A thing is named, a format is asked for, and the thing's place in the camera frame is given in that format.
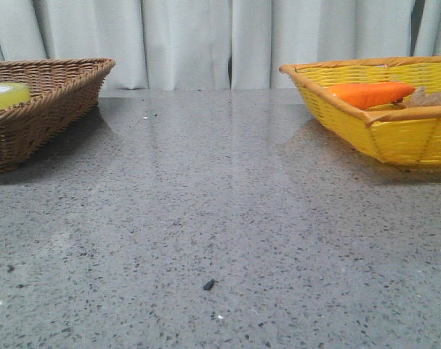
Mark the yellow packing tape roll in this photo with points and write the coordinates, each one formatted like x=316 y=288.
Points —
x=13 y=93

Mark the small black debris piece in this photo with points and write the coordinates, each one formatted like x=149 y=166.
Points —
x=208 y=285

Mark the white curtain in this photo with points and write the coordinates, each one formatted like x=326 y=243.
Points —
x=215 y=44

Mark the orange block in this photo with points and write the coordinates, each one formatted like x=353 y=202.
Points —
x=364 y=96

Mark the brown wicker basket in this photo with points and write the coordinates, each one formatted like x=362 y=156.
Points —
x=62 y=91

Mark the yellow wicker basket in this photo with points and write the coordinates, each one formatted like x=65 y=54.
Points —
x=388 y=133

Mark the crumpled brown paper piece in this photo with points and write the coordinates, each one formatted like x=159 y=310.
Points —
x=420 y=98

